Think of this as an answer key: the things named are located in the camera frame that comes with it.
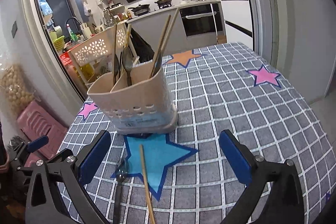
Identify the beige utensil holder caddy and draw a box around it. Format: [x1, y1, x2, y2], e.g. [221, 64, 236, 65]
[87, 61, 178, 135]

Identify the bamboo chopstick patterned end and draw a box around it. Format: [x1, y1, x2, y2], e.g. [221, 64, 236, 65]
[124, 23, 131, 48]

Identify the pink plastic stool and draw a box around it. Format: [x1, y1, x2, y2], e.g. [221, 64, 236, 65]
[17, 100, 68, 166]

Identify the bag of round nuts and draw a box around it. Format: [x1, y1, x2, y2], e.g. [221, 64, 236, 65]
[1, 64, 34, 117]

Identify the grey checked tablecloth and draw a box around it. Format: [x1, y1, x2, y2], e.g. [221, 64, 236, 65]
[60, 43, 335, 223]

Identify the beige perforated storage rack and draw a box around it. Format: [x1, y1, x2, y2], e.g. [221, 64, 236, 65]
[68, 22, 139, 88]

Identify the black frying pan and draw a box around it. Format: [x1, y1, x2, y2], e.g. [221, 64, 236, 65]
[128, 5, 150, 16]

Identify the black wok on stove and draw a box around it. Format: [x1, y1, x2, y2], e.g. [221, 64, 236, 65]
[155, 0, 172, 7]

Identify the black built-in oven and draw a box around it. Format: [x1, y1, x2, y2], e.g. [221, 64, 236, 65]
[179, 3, 224, 36]

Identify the white refrigerator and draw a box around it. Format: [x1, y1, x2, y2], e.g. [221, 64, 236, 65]
[221, 0, 253, 49]

